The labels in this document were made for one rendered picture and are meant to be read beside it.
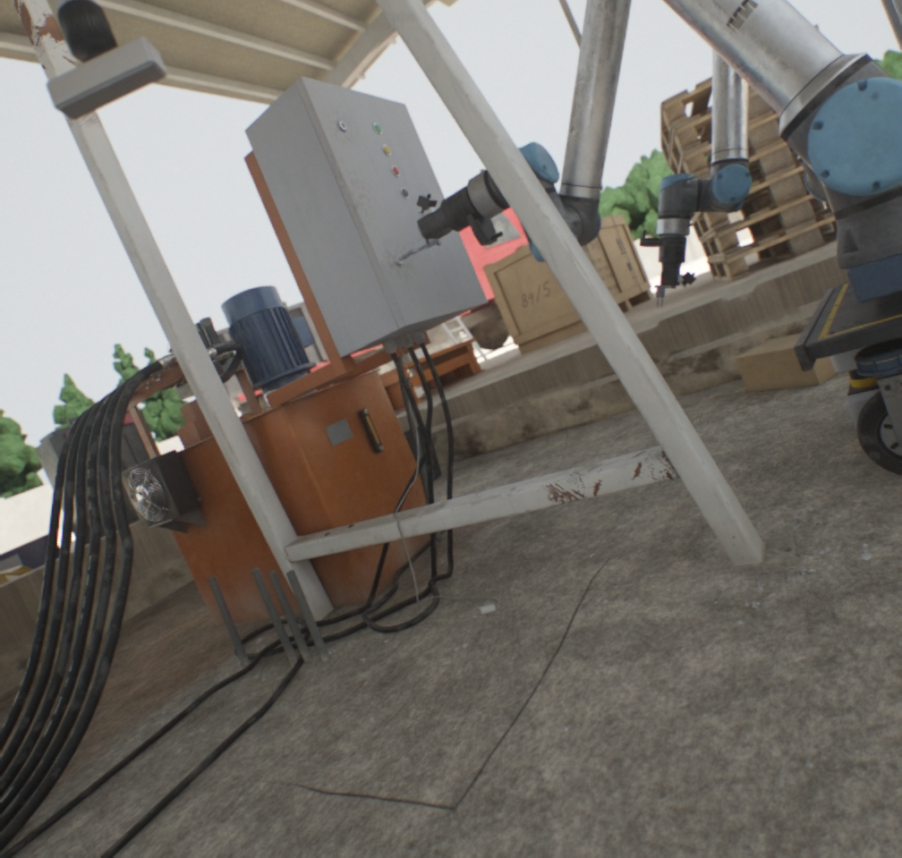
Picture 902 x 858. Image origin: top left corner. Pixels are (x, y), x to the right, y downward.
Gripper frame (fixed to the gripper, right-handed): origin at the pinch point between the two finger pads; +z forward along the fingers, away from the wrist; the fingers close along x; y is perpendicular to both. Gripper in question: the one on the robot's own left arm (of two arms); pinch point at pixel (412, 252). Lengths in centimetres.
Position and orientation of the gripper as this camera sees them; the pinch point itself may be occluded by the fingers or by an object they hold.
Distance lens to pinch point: 131.6
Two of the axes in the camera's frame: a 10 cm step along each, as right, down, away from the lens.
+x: -4.9, 2.6, -8.3
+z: -7.8, 2.9, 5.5
